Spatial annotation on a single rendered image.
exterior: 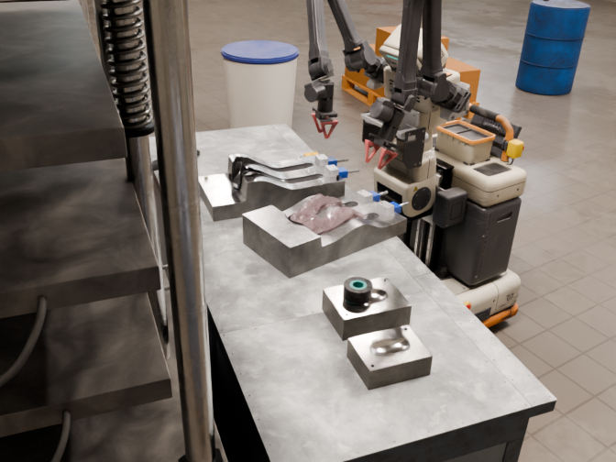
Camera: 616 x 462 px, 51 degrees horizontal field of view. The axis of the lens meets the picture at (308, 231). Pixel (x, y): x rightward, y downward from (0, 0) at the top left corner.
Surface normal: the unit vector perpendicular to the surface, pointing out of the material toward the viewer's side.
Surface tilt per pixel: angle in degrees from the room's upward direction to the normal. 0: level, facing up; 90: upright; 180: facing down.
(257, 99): 94
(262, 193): 90
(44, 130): 0
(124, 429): 0
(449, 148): 92
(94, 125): 0
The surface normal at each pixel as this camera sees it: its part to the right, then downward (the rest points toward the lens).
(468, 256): -0.84, 0.25
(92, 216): 0.03, -0.87
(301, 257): 0.62, 0.40
